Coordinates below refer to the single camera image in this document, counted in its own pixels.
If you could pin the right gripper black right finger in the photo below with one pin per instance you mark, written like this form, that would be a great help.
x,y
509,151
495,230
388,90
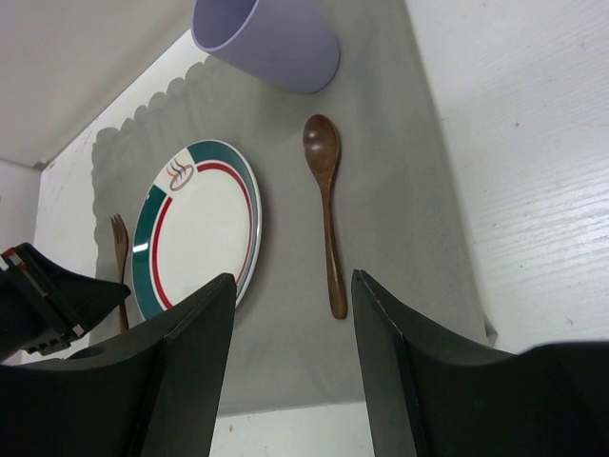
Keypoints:
x,y
431,392

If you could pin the brown wooden fork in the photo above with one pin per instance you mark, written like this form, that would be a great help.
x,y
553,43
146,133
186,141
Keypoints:
x,y
120,237

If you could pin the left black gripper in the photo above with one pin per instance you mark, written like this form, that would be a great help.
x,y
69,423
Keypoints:
x,y
44,307

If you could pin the grey cloth placemat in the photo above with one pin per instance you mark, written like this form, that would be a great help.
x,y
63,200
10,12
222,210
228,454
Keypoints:
x,y
396,211

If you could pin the white plate green red rim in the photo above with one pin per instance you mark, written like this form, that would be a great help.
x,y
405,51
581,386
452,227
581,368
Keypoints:
x,y
202,216

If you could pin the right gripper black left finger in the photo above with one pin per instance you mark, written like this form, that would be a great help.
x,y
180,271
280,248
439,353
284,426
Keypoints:
x,y
153,390

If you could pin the brown wooden spoon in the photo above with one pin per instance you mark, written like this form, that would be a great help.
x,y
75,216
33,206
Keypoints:
x,y
322,152

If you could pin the purple cup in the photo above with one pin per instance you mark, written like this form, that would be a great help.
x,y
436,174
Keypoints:
x,y
284,42

